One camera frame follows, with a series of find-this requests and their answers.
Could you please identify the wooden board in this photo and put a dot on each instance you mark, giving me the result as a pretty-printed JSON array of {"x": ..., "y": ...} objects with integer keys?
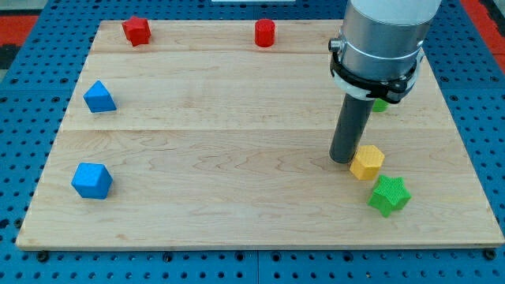
[{"x": 218, "y": 144}]

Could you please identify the green star block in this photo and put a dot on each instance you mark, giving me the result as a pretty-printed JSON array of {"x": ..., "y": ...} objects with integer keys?
[{"x": 389, "y": 194}]

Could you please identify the green round block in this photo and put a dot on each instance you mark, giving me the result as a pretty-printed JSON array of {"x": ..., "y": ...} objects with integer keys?
[{"x": 380, "y": 106}]

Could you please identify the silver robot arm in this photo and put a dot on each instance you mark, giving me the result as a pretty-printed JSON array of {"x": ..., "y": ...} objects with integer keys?
[{"x": 378, "y": 51}]

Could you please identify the yellow hexagon block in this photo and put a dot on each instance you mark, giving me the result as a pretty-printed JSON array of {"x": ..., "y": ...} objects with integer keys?
[{"x": 367, "y": 162}]

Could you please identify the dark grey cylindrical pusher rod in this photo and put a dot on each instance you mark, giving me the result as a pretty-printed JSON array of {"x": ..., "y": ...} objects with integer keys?
[{"x": 350, "y": 126}]

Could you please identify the red cylinder block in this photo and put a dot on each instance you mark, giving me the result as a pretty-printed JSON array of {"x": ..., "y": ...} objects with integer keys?
[{"x": 264, "y": 32}]

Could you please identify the red star block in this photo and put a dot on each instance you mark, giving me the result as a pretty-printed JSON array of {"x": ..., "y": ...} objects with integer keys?
[{"x": 137, "y": 30}]

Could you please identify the blue triangular block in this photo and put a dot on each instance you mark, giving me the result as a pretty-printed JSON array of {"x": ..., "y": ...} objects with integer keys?
[{"x": 98, "y": 98}]

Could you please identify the blue cube block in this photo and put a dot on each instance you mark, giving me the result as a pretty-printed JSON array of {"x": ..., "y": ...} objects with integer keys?
[{"x": 92, "y": 181}]

